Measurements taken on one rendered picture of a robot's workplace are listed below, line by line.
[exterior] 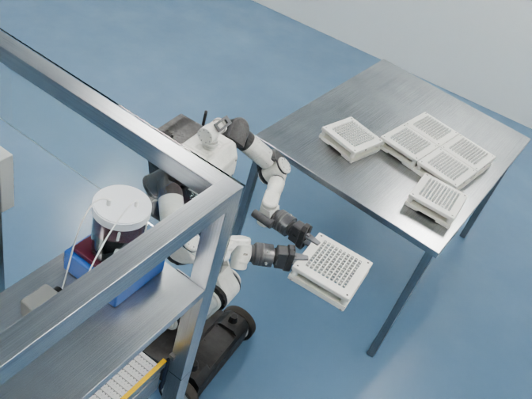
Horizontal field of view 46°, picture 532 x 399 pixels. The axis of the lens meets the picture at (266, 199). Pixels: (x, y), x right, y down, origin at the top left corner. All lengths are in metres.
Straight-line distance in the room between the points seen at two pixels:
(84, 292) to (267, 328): 2.29
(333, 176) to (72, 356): 1.86
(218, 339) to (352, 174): 1.06
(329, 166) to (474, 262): 1.66
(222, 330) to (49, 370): 1.67
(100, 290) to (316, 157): 2.10
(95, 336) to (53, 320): 0.44
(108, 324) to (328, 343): 2.03
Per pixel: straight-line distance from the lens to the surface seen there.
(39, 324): 1.28
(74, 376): 1.66
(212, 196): 1.58
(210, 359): 3.11
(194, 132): 2.52
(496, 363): 4.03
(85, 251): 1.79
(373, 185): 3.23
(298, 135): 3.38
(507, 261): 4.73
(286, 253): 2.37
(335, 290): 2.36
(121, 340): 1.72
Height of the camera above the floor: 2.73
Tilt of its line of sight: 40 degrees down
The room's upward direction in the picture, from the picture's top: 18 degrees clockwise
